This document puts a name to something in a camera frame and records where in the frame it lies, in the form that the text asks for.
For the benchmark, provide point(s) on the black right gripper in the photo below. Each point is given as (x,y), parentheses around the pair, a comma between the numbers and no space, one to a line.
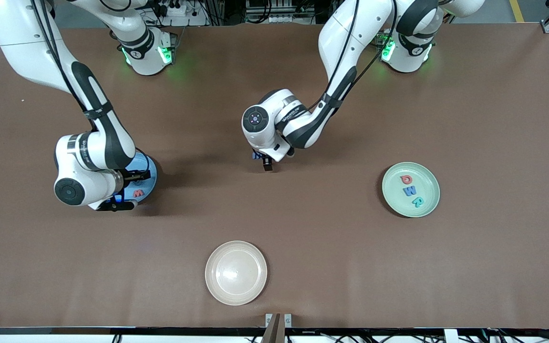
(131,179)

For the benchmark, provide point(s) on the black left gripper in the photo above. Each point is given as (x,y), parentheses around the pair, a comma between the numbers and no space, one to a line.
(268,165)

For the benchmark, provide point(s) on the red foam capital G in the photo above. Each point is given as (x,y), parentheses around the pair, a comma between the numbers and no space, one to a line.
(406,179)

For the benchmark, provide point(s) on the blue foam capital M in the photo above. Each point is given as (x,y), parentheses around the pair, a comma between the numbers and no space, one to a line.
(410,191)

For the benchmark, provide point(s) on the teal foam capital R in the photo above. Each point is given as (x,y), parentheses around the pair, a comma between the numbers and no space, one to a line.
(418,202)

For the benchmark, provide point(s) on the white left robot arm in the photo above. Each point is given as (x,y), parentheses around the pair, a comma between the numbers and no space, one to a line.
(346,43)

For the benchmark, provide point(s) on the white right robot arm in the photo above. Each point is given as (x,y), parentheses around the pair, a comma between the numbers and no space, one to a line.
(98,138)

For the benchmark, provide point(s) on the blue plate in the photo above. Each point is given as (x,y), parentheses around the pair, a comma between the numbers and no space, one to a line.
(148,188)

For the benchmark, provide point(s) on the light green plate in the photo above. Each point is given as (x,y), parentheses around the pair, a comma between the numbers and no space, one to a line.
(398,202)

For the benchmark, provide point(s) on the beige plate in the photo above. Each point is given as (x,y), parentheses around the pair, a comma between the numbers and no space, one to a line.
(236,273)

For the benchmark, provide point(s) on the white power strip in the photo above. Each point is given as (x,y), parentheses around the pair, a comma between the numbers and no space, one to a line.
(174,8)

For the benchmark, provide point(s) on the metal bracket at table edge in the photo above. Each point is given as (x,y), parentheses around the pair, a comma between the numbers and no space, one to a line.
(274,328)

